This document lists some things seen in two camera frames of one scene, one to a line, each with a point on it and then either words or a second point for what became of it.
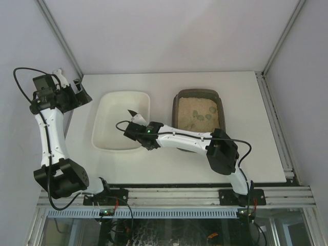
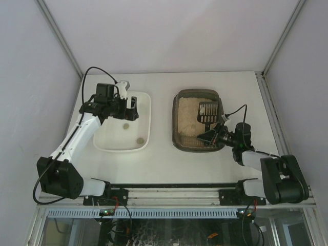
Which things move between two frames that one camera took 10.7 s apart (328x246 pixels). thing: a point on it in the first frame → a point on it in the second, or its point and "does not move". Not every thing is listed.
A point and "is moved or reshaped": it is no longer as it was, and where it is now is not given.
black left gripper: [76, 95] → [128, 110]
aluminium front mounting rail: [290, 197] does not move
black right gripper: [132, 128] → [213, 137]
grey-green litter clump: [212, 109] is moved or reshaped
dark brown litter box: [198, 109] does not move
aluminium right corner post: [282, 37] does not move
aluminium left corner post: [77, 72] does not move
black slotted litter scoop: [132, 113] is moved or reshaped
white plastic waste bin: [113, 107] does not move
